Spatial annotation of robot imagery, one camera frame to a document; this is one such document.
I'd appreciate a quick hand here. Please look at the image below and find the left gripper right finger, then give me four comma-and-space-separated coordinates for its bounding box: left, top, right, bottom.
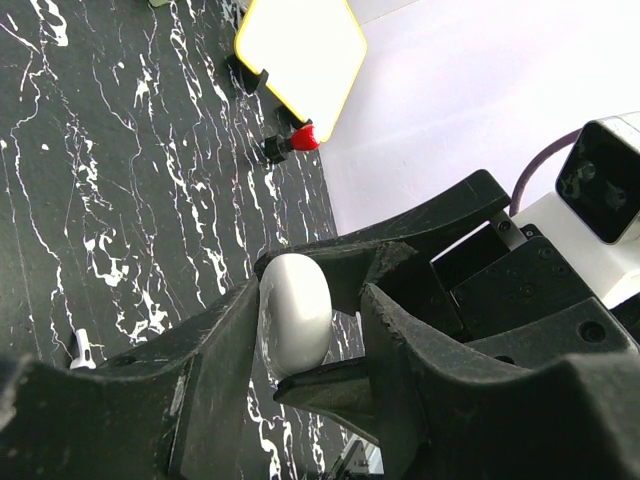
361, 284, 639, 479

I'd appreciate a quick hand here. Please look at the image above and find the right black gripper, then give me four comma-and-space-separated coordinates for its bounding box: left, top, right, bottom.
254, 169, 639, 368

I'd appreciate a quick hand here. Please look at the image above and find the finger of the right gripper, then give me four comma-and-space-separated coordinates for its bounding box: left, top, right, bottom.
273, 356, 390, 445

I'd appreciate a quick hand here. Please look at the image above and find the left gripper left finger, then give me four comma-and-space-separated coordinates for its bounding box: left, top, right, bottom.
1, 279, 259, 479

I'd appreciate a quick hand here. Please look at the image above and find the red emergency stop button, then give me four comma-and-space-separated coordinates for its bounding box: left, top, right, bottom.
264, 124, 320, 164

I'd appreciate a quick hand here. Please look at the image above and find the whiteboard with yellow frame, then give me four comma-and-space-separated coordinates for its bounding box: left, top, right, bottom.
234, 0, 367, 143

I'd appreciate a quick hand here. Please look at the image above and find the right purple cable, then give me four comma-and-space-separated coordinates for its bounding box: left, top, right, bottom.
508, 128, 584, 217

